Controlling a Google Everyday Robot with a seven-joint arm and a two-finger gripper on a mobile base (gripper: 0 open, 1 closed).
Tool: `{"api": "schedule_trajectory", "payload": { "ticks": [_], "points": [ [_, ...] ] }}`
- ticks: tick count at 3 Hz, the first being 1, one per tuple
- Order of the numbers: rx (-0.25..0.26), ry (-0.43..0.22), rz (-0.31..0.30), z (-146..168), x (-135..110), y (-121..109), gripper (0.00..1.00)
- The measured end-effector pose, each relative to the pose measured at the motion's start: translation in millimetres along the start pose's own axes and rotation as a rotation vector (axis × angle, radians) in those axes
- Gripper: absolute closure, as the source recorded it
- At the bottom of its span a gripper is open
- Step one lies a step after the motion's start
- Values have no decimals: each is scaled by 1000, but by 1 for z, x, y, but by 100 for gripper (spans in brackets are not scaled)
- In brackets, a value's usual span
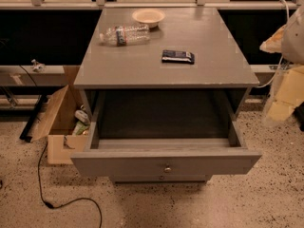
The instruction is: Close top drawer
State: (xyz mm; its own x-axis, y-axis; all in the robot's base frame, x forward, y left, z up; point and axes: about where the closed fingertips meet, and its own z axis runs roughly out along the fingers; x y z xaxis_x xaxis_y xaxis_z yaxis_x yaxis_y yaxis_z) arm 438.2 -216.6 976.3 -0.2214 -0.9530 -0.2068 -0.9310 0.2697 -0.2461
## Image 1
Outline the grey top drawer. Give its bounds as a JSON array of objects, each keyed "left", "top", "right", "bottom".
[{"left": 71, "top": 89, "right": 261, "bottom": 178}]

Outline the grey drawer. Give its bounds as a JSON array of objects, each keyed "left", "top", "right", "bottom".
[
  {"left": 71, "top": 89, "right": 261, "bottom": 178},
  {"left": 109, "top": 175, "right": 212, "bottom": 183}
]

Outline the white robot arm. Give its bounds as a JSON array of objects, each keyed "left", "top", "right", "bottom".
[{"left": 259, "top": 6, "right": 304, "bottom": 125}]

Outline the brass top drawer knob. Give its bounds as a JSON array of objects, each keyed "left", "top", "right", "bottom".
[{"left": 163, "top": 165, "right": 172, "bottom": 173}]

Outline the grey lower drawer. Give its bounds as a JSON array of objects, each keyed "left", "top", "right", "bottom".
[{"left": 109, "top": 175, "right": 212, "bottom": 183}]

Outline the grey wooden cabinet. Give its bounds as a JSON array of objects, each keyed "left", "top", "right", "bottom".
[{"left": 73, "top": 7, "right": 260, "bottom": 184}]

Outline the cream ceramic bowl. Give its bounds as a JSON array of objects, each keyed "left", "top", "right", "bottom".
[{"left": 132, "top": 9, "right": 165, "bottom": 29}]

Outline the clear plastic water bottle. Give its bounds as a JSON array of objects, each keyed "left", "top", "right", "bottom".
[{"left": 100, "top": 24, "right": 150, "bottom": 47}]

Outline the white item in box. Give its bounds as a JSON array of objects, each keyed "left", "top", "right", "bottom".
[{"left": 74, "top": 110, "right": 90, "bottom": 124}]

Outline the green item in box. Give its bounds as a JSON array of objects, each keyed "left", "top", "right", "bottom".
[{"left": 72, "top": 122, "right": 88, "bottom": 136}]

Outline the open cardboard box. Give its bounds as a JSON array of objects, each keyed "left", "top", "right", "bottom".
[{"left": 30, "top": 65, "right": 93, "bottom": 166}]

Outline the white cable on right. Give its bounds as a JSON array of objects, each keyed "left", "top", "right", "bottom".
[{"left": 256, "top": 0, "right": 291, "bottom": 89}]

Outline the small clear object on rail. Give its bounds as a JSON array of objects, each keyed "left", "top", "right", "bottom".
[{"left": 31, "top": 59, "right": 46, "bottom": 73}]

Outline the black floor cable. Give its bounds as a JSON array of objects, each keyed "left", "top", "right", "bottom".
[{"left": 37, "top": 141, "right": 104, "bottom": 228}]

